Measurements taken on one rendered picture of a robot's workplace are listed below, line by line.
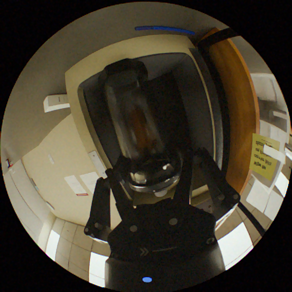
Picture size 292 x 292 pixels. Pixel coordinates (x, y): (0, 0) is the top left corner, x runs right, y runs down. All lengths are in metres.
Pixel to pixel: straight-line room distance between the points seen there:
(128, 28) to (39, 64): 0.18
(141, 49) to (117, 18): 0.10
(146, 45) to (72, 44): 0.15
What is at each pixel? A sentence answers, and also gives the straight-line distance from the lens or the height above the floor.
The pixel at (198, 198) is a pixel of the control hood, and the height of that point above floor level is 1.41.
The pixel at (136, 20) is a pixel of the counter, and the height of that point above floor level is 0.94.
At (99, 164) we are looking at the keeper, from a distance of 0.24.
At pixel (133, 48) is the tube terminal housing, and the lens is 0.24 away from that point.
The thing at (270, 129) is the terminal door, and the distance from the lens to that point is 0.19.
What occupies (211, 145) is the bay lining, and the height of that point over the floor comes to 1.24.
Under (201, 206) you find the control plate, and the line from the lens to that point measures 0.35.
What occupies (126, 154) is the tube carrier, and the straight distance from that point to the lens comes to 0.16.
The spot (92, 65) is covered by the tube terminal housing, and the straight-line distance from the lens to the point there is 0.24.
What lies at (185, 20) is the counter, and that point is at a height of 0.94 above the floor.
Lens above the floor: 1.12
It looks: 21 degrees up
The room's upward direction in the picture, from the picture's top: 161 degrees clockwise
